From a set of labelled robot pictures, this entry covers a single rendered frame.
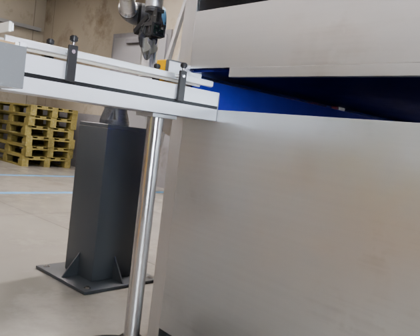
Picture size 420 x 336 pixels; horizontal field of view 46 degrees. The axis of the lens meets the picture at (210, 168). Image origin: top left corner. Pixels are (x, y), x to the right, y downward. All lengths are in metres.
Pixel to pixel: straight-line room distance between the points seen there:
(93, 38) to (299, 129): 7.32
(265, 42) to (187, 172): 0.51
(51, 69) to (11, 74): 0.23
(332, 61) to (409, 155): 0.33
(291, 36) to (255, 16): 0.16
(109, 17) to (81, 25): 0.78
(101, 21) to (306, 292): 7.40
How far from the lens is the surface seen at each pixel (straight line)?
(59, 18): 9.58
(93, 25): 8.58
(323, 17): 1.39
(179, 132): 1.73
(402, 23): 1.27
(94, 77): 1.33
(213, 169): 1.58
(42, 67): 1.27
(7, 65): 1.05
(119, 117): 2.51
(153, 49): 2.16
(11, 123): 8.27
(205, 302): 1.64
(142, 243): 1.53
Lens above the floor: 0.80
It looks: 4 degrees down
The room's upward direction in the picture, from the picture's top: 7 degrees clockwise
